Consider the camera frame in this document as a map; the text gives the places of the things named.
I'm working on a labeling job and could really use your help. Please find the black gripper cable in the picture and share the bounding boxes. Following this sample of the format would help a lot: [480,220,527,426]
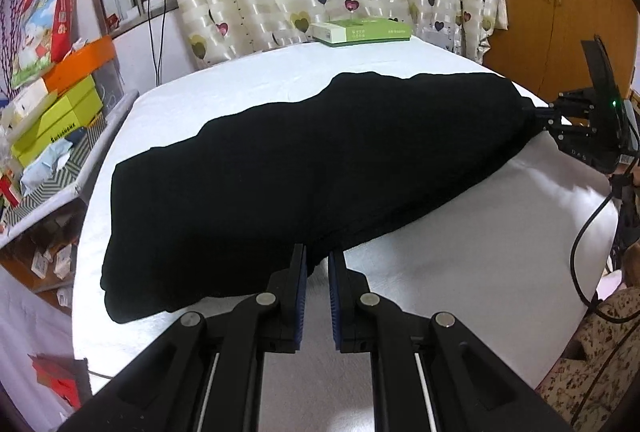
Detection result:
[570,161,640,324]

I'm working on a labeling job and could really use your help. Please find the chevron pattern storage box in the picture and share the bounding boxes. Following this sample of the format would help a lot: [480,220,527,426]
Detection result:
[2,114,107,226]

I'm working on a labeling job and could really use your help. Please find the white towel bed cover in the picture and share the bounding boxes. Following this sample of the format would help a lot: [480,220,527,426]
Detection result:
[70,33,621,396]

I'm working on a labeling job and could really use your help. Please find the green white flat box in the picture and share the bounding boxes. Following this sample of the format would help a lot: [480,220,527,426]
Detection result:
[310,17,412,46]

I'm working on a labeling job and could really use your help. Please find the brown wooden wardrobe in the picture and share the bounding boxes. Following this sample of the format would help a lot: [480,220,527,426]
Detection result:
[483,0,639,100]

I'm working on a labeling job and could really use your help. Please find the light blue plastic bag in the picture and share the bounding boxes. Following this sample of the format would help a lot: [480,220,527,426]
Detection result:
[20,138,74,196]

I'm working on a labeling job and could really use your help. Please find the black pants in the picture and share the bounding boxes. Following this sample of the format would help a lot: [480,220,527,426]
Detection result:
[101,72,541,324]

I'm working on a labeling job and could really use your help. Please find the grey white shelf desk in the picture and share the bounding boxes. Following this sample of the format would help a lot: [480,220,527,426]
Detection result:
[1,92,139,248]

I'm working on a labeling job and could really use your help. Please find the orange cardboard box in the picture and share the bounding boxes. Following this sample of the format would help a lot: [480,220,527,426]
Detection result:
[42,36,116,95]

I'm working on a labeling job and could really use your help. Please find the red box on floor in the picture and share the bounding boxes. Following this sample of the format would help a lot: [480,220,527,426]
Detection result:
[29,354,92,410]

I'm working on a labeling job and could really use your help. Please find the lime green shoe box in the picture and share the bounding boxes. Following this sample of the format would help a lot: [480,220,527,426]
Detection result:
[11,74,103,168]

